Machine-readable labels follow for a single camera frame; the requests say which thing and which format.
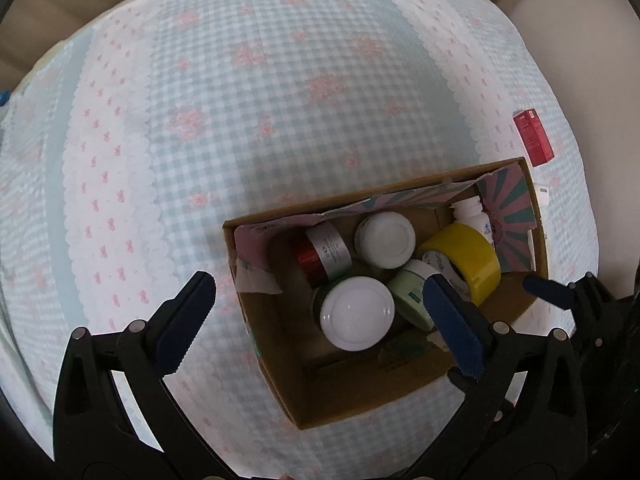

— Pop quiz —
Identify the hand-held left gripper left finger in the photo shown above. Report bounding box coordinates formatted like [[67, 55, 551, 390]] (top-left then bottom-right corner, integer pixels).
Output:
[[52, 271, 236, 480]]

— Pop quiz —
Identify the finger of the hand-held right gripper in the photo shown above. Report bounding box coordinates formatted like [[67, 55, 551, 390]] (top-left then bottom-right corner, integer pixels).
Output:
[[522, 272, 608, 322], [446, 366, 481, 395]]

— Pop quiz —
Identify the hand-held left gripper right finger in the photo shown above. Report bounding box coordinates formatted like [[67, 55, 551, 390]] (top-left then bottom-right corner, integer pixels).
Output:
[[400, 273, 588, 480]]

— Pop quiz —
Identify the light green jar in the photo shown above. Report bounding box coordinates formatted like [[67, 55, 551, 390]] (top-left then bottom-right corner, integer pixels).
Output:
[[387, 259, 443, 331]]

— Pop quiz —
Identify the yellow tape roll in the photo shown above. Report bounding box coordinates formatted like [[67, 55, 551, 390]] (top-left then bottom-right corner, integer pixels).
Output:
[[417, 222, 501, 308]]

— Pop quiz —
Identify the dark green jar white lid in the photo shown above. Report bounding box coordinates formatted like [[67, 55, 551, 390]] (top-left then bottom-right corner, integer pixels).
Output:
[[312, 275, 397, 352]]

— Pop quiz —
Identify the white pill bottle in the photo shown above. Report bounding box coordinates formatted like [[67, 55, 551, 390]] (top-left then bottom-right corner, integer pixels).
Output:
[[450, 196, 496, 250]]

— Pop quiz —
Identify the cardboard box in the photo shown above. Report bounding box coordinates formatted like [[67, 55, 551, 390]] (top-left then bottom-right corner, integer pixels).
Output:
[[222, 156, 550, 430]]

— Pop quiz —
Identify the small white jar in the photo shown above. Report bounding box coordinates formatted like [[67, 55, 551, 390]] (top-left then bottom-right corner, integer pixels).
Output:
[[354, 211, 417, 269]]

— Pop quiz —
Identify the red jar with silver lid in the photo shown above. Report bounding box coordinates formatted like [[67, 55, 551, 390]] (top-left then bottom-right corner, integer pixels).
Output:
[[294, 224, 353, 290]]

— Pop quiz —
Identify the red rectangular box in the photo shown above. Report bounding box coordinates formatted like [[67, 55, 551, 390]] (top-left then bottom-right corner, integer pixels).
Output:
[[512, 108, 556, 168]]

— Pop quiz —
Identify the checkered floral bed sheet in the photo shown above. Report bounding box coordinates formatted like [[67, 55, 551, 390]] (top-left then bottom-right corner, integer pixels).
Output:
[[0, 0, 601, 480]]

